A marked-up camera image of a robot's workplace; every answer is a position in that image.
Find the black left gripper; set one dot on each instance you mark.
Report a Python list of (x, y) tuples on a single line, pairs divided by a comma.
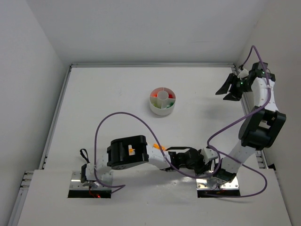
[(197, 161)]

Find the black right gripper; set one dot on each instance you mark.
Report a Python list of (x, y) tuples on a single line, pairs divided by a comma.
[(234, 87)]

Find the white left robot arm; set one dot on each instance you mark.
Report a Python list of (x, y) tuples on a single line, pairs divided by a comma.
[(128, 152)]

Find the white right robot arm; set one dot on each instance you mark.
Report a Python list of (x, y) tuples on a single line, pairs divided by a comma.
[(259, 130)]

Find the orange legos in container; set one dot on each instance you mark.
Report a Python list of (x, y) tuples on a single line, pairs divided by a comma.
[(154, 94)]

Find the yellow two by two block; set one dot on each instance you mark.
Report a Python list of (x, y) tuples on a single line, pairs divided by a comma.
[(159, 147)]

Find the white divided round container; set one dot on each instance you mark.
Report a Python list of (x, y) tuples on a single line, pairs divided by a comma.
[(158, 104)]

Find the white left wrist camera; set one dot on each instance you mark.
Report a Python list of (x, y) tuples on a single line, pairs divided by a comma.
[(208, 155)]

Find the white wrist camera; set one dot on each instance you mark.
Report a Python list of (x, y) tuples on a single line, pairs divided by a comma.
[(208, 155), (243, 73)]

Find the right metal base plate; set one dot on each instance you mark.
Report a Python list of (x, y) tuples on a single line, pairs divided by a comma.
[(209, 183)]

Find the metal base plate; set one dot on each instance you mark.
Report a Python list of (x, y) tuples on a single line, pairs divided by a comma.
[(77, 185), (209, 183)]

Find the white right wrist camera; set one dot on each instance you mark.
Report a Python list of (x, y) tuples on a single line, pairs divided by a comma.
[(243, 73)]

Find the aluminium frame rail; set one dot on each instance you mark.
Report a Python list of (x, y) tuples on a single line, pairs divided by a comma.
[(260, 156)]

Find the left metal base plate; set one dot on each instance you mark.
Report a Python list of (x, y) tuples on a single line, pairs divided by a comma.
[(77, 185)]

